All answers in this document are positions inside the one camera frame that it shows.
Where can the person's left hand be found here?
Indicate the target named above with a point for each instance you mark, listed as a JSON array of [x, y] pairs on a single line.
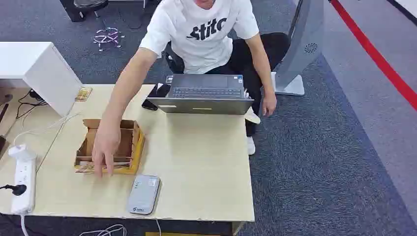
[[269, 103]]

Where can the person's right hand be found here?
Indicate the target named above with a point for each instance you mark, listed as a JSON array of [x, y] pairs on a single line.
[[106, 141]]

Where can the wooden card box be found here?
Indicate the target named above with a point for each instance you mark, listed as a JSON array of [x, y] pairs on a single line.
[[132, 143]]

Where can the white shoe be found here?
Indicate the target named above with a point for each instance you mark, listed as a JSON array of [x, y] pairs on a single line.
[[250, 145]]

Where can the printed card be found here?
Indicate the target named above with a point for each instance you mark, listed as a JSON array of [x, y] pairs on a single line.
[[83, 94]]

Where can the black phone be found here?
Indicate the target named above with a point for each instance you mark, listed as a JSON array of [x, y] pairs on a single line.
[[149, 105]]

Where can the grey laptop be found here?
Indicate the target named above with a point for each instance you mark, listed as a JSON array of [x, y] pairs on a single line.
[[202, 106]]

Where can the grey kiosk stand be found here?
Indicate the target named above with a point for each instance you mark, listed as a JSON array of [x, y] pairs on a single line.
[[303, 42]]

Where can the person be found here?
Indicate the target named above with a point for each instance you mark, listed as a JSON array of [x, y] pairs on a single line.
[[202, 42]]

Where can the white power strip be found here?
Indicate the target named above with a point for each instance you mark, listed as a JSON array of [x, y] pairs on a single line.
[[23, 182]]

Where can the white cabinet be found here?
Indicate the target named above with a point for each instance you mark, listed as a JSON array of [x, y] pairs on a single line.
[[42, 70]]

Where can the black plug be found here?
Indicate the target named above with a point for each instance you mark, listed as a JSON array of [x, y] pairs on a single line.
[[17, 189]]

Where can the black seat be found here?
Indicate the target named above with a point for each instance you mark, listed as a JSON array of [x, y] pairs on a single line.
[[174, 62]]

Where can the yellow board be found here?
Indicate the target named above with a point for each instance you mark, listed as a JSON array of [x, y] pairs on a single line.
[[176, 234]]

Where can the black stool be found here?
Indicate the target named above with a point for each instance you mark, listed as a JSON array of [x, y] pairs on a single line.
[[89, 5]]

